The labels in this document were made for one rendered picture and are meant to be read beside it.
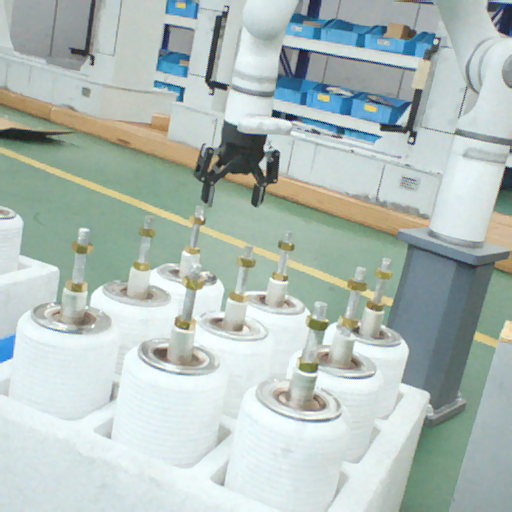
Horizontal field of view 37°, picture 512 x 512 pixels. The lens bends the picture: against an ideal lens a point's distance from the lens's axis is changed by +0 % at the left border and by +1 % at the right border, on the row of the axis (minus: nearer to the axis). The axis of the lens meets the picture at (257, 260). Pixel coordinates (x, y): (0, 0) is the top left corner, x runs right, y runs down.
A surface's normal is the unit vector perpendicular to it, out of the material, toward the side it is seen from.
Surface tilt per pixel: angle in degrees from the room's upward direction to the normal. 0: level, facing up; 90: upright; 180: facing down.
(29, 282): 90
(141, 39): 90
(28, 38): 90
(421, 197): 90
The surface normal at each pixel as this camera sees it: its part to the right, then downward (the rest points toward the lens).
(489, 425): -0.38, 0.15
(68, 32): 0.76, 0.30
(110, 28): -0.62, 0.07
